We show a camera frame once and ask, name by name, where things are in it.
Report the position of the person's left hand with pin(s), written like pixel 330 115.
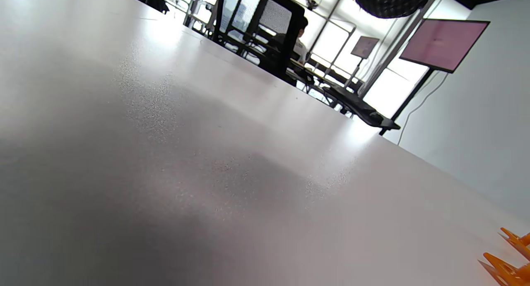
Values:
pixel 385 2

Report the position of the small flat screen monitor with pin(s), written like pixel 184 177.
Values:
pixel 365 46

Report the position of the black mesh office chair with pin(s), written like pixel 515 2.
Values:
pixel 290 42

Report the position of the orange test tube rack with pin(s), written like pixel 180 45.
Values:
pixel 505 272

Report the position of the black rolling workstation stand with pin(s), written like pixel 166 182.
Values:
pixel 360 108

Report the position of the large flat screen monitor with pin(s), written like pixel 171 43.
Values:
pixel 443 44

